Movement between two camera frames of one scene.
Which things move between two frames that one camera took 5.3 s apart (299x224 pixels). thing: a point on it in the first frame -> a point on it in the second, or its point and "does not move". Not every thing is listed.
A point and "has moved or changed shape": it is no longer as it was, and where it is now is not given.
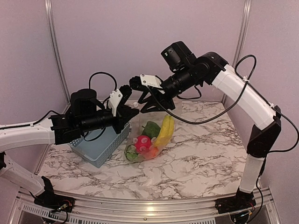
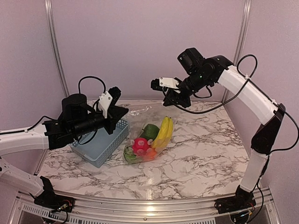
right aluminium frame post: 244,22 does not move
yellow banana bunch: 166,131 does not move
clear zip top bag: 150,132 does not move
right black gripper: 165,101 -> 173,97
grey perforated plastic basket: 98,144 does not move
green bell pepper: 152,129 has moved or changed shape
